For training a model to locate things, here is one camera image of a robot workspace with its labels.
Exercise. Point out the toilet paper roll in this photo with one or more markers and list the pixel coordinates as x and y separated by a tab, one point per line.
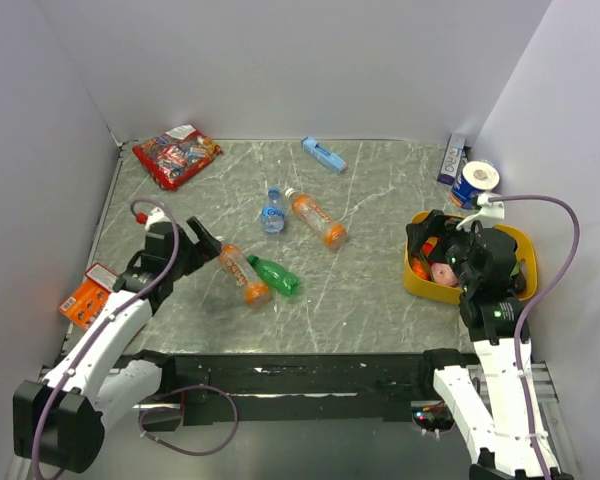
475	178

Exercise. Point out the orange tea bottle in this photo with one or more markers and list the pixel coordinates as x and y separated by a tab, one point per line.
255	291
332	233

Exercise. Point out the green plastic bottle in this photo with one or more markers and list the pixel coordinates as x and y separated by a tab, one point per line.
275	276

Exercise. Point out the pink onion toy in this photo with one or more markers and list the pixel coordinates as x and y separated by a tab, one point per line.
443	274

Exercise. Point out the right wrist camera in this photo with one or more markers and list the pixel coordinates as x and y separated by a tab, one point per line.
490	212

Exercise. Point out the yellow plastic basket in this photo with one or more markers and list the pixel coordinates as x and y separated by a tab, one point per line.
525	254

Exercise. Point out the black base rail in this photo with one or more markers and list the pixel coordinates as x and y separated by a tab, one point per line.
210	388

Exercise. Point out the red candy bag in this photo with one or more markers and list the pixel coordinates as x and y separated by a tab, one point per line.
176	156

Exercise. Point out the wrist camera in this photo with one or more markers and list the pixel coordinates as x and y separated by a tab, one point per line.
155	216
490	212

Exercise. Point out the orange red battery pack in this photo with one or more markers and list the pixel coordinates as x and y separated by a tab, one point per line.
85	304

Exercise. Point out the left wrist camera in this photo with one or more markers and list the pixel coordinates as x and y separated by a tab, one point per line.
155	216

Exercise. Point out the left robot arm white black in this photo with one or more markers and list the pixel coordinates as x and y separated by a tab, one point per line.
62	419

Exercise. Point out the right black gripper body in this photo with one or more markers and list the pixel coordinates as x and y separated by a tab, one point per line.
452	247

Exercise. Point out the clear blue water bottle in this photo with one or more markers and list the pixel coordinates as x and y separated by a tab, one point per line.
272	214

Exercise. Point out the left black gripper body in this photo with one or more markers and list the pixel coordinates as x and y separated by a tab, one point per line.
189	259

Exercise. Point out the orange carrot toy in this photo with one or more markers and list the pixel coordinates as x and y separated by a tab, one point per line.
421	264

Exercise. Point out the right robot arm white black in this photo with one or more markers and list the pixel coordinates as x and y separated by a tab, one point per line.
504	433

